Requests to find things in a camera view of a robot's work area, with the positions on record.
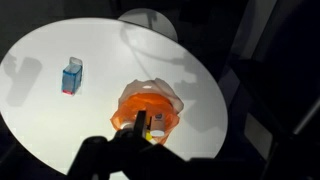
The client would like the blue transparent container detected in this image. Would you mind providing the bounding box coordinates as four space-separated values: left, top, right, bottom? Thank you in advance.
60 56 84 97

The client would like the white round table base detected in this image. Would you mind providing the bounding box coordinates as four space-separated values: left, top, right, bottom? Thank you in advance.
117 7 180 43

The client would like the small white capped bottle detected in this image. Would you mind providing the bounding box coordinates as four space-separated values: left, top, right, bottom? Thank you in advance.
121 121 135 132

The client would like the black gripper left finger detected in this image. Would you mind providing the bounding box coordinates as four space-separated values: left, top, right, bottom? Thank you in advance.
66 134 116 180

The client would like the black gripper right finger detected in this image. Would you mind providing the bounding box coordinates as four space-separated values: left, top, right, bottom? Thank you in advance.
114 110 188 180

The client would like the orange plastic bag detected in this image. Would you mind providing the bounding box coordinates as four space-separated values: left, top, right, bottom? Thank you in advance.
110 77 185 146

